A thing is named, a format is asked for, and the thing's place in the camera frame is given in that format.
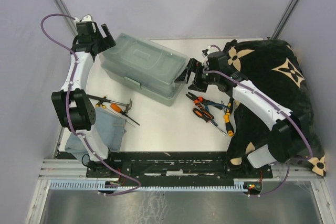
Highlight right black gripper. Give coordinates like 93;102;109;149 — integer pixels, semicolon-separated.
174;58;218;93

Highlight green plastic tool box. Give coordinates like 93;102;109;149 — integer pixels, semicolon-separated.
100;33;188;106

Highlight black handled claw hammer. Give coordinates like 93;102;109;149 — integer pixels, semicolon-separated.
87;94;132;113

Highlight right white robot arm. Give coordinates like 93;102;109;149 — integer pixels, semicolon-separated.
174;51;312;177

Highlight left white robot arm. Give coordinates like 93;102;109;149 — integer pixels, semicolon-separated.
51;15;116;177

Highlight orange black pliers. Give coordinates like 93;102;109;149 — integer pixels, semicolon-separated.
186;92;215;106

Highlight orange black nut driver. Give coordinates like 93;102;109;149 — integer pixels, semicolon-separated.
192;108;226;135

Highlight small yellow black screwdriver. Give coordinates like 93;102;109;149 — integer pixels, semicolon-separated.
226;97;234;115

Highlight black floral blanket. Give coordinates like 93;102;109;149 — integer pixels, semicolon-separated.
223;39;326;176

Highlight folded blue denim cloth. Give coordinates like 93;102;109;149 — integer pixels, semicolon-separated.
65;108;126;161

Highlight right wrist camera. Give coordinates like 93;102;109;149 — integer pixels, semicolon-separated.
202;45;212;57

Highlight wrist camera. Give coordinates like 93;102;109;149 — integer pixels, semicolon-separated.
202;45;212;57
74;14;94;24

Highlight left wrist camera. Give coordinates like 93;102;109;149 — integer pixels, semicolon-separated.
74;14;94;24

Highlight blue handled pliers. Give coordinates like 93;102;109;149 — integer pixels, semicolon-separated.
204;102;227;114

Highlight orange handled screwdriver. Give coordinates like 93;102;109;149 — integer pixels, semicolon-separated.
110;103;140;126

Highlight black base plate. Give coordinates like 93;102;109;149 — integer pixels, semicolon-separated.
86;151;274;185

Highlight right aluminium frame post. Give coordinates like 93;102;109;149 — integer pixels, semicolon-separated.
267;0;300;40

